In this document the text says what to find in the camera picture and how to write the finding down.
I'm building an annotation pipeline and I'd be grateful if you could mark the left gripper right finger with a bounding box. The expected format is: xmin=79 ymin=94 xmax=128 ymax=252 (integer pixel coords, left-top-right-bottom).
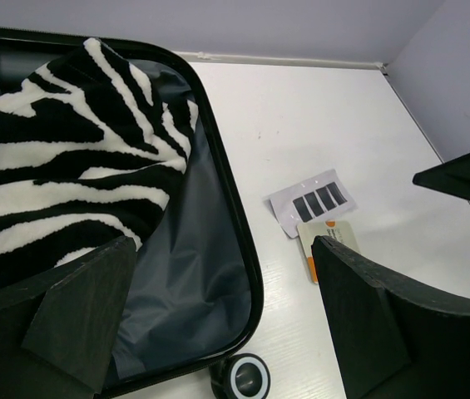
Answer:
xmin=312 ymin=236 xmax=470 ymax=398

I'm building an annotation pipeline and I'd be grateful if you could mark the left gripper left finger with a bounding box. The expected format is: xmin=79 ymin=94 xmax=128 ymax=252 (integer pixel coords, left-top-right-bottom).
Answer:
xmin=0 ymin=237 xmax=136 ymax=398

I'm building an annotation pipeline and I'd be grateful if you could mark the orange white card packet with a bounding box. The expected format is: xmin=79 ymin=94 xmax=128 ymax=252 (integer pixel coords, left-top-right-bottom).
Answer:
xmin=297 ymin=220 xmax=360 ymax=283

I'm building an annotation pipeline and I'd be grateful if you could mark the zebra striped blanket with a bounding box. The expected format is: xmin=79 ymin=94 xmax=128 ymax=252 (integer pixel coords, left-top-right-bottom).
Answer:
xmin=0 ymin=38 xmax=199 ymax=288

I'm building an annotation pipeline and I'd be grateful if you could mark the black open suitcase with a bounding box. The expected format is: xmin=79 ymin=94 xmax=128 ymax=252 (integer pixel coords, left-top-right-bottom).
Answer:
xmin=0 ymin=28 xmax=271 ymax=398

